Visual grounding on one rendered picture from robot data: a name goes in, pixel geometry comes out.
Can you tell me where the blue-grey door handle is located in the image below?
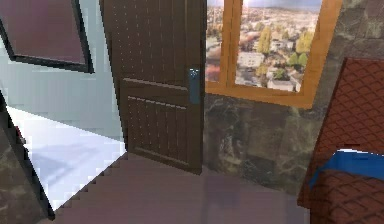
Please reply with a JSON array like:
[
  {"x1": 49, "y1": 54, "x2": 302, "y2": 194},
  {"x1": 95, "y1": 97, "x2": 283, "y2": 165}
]
[{"x1": 188, "y1": 67, "x2": 202, "y2": 105}]

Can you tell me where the red quilted bed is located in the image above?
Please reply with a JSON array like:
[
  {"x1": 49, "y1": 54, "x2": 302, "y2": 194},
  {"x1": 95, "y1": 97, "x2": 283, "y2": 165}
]
[{"x1": 297, "y1": 56, "x2": 384, "y2": 224}]

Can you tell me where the black framed maroon picture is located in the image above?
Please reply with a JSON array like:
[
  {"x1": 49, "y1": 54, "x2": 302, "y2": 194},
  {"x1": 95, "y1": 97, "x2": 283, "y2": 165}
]
[{"x1": 0, "y1": 0, "x2": 96, "y2": 75}]

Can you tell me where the blue pillow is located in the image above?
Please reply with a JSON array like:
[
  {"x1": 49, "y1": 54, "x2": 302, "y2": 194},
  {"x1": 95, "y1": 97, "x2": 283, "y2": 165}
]
[{"x1": 307, "y1": 148, "x2": 384, "y2": 191}]

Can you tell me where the dark brown room door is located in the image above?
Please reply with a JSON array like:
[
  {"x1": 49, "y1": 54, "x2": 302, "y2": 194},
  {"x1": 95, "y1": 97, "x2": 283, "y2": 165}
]
[{"x1": 98, "y1": 0, "x2": 208, "y2": 176}]

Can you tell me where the orange framed window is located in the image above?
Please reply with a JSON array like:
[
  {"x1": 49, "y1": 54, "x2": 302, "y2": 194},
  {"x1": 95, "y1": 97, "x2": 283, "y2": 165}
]
[{"x1": 203, "y1": 0, "x2": 344, "y2": 110}]

